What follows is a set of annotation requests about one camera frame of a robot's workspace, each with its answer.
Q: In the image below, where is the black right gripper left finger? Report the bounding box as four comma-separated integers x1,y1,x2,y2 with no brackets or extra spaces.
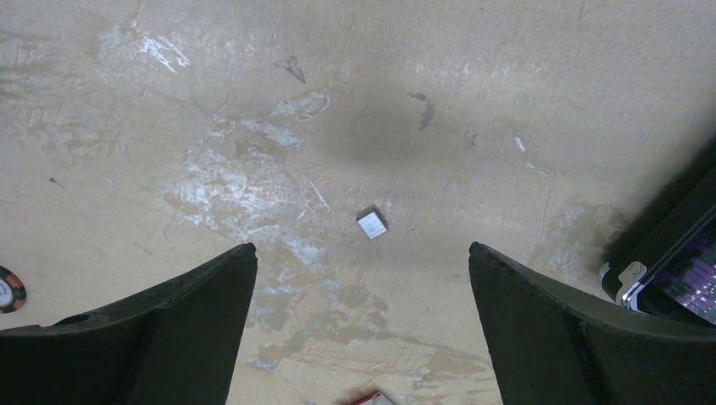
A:
1,243,258,404

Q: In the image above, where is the black poker chip case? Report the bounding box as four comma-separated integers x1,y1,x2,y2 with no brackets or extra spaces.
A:
599,138,715,327

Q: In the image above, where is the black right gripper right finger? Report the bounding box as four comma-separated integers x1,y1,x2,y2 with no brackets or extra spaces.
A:
469,242,715,404

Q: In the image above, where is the small staple strip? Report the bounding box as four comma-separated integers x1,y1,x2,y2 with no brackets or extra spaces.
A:
356,208,388,240

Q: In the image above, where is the brown poker chip left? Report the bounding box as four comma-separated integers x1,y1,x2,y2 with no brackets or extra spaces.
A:
1,266,27,314

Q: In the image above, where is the staple box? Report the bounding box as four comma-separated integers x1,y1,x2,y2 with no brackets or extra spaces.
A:
349,391,395,405

